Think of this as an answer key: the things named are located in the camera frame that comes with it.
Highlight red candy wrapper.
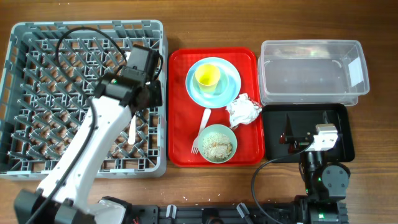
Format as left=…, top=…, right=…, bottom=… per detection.
left=249, top=98, right=262, bottom=108

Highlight white napkin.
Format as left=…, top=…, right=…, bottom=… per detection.
left=226, top=93, right=262, bottom=129

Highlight white plastic spoon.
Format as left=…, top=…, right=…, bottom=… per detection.
left=127, top=116, right=136, bottom=145

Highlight mint green bowl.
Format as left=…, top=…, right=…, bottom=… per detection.
left=198, top=124, right=238, bottom=164

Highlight rice and nut leftovers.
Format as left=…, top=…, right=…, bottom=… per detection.
left=203, top=132, right=233, bottom=162

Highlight white plastic fork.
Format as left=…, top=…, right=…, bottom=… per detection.
left=191, top=108, right=211, bottom=154

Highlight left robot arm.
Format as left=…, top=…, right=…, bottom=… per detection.
left=14, top=45, right=163, bottom=223

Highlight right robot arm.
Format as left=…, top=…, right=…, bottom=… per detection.
left=279, top=116, right=351, bottom=223

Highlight grey dishwasher rack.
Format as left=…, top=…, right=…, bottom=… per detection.
left=1, top=20, right=168, bottom=180

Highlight black plastic tray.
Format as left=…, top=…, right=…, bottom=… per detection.
left=262, top=103, right=355, bottom=162

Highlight clear plastic bin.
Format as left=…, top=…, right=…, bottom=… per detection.
left=257, top=40, right=370, bottom=106

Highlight red plastic tray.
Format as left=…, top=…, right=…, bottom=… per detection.
left=167, top=47, right=265, bottom=167

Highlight yellow plastic cup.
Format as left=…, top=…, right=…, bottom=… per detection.
left=195, top=63, right=221, bottom=93

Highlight light blue plate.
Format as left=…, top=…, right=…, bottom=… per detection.
left=185, top=57, right=241, bottom=109

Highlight small teal saucer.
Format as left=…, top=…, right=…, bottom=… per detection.
left=192, top=70, right=229, bottom=97

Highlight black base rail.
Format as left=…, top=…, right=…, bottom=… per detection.
left=123, top=202, right=349, bottom=224

